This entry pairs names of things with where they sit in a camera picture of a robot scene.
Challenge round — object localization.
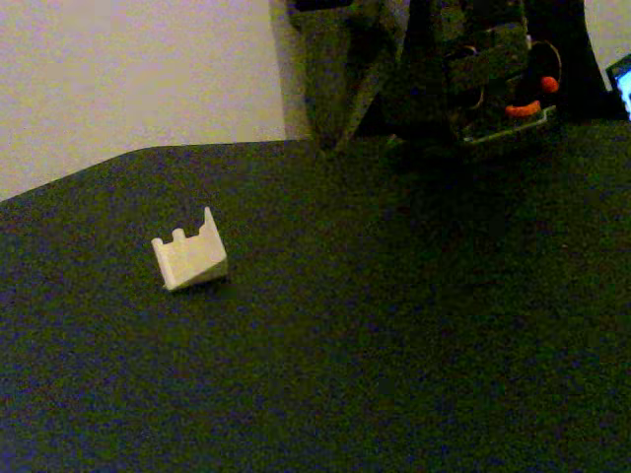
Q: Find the white plastic printed part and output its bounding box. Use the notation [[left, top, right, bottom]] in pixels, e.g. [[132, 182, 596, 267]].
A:
[[150, 205, 231, 293]]

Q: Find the dark blue desk mat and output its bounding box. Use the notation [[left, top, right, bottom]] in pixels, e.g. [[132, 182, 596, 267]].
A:
[[0, 120, 631, 473]]

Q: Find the laptop screen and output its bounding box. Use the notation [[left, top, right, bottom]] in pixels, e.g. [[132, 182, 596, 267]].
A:
[[605, 52, 631, 122]]

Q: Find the black office chair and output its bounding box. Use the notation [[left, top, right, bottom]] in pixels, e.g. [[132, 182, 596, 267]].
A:
[[556, 0, 630, 122]]

